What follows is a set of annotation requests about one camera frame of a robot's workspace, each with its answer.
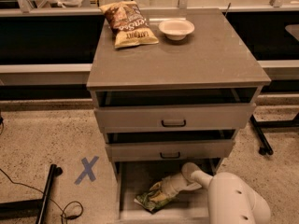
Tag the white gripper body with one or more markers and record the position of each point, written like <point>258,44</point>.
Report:
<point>175,185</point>

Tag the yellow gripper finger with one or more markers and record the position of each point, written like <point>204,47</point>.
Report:
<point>163,198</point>
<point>156,186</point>

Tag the green jalapeno chip bag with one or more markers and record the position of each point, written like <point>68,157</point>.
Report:
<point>148,200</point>

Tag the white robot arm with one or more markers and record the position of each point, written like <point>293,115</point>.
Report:
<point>230,200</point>

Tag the bottom grey drawer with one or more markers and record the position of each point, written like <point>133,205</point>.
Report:
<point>189,207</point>

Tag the grey drawer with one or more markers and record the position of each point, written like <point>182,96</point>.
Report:
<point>164,151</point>
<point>169,118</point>
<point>189,207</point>

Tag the middle grey drawer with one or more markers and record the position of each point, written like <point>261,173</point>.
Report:
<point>164,151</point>

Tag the top grey drawer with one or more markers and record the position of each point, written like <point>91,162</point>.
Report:
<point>169,118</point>

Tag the grey drawer cabinet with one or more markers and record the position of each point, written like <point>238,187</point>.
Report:
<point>210,66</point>

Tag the brown yellow chip bag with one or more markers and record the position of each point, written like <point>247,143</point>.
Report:
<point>128,24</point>

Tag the blue tape cross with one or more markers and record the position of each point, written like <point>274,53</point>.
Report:
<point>87,170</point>

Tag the black stand leg right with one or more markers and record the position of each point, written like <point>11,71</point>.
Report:
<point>265,148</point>

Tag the black stand leg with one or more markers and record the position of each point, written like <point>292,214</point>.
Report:
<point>265,148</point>
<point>37,208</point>

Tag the black stand leg left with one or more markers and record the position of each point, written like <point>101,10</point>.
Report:
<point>37,208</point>

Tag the white paper bowl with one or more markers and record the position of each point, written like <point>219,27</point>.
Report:
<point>176,29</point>

